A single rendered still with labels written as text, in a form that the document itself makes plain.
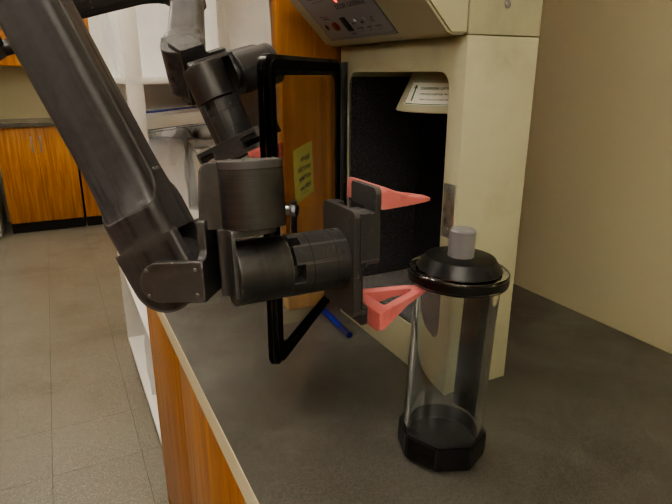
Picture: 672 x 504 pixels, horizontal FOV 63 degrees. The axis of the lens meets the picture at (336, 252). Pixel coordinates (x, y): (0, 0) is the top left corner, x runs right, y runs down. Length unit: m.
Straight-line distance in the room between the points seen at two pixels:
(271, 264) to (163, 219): 0.10
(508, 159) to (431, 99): 0.13
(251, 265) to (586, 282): 0.81
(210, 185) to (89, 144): 0.10
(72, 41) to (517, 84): 0.50
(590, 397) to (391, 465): 0.32
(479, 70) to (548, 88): 0.49
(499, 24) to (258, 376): 0.57
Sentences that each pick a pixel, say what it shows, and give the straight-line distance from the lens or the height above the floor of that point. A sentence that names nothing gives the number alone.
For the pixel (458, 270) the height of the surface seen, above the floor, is 1.18.
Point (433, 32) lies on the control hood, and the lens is 0.70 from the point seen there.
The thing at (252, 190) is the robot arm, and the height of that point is 1.28.
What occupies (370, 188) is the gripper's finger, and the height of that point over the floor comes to 1.27.
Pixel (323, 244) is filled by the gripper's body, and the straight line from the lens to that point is 0.50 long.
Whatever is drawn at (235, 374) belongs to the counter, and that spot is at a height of 0.94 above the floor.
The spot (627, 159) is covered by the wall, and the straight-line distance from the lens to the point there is 1.08.
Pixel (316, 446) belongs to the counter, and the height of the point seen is 0.94.
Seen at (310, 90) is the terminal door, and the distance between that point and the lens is 0.81.
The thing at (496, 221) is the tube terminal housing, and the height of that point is 1.18.
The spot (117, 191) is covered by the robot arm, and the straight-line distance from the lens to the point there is 0.50.
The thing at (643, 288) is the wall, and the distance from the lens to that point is 1.09.
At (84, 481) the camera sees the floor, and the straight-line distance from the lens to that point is 2.29.
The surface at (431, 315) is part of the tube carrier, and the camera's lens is 0.59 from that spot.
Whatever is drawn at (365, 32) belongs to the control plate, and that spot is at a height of 1.42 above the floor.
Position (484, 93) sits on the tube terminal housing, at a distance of 0.71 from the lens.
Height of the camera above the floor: 1.37
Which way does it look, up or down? 18 degrees down
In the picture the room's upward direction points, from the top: straight up
